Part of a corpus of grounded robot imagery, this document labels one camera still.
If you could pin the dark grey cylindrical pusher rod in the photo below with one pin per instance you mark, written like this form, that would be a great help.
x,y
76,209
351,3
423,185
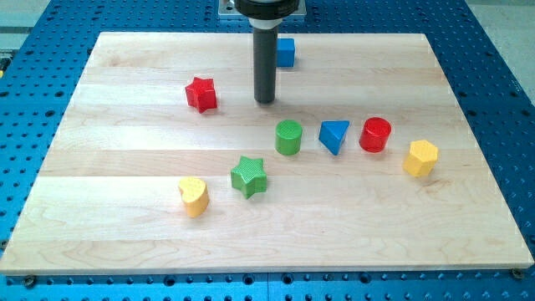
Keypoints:
x,y
264,64

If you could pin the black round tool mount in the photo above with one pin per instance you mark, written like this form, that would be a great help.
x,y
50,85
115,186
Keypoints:
x,y
266,14

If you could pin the red star block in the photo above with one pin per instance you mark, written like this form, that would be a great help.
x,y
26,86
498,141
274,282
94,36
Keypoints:
x,y
201,94

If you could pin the green star block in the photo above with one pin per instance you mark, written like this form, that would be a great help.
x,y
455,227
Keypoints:
x,y
249,176

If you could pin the wooden board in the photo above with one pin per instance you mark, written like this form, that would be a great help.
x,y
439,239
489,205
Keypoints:
x,y
107,201

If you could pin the left board clamp screw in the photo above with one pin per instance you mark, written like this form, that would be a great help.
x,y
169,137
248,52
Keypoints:
x,y
29,281

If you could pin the board clamp screw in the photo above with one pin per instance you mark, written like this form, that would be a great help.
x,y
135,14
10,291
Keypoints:
x,y
29,281
517,274

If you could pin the right board clamp screw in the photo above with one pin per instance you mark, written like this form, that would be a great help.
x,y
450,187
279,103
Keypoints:
x,y
517,274

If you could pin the blue cube block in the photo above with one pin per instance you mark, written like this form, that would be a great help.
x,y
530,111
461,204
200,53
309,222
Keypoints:
x,y
285,52

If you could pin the silver mounting plate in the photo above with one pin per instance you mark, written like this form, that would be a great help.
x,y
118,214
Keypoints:
x,y
226,10

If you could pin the green cylinder block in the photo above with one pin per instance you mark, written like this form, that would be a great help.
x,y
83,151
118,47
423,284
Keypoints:
x,y
288,137

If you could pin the blue triangle block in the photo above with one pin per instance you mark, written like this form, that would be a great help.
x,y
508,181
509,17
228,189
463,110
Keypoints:
x,y
332,134

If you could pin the red cylinder block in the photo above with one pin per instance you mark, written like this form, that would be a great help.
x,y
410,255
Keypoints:
x,y
375,134

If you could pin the yellow heart block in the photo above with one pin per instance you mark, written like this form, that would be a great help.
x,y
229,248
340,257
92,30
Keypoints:
x,y
194,195

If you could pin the yellow hexagon block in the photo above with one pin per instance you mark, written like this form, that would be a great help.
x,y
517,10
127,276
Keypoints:
x,y
421,158

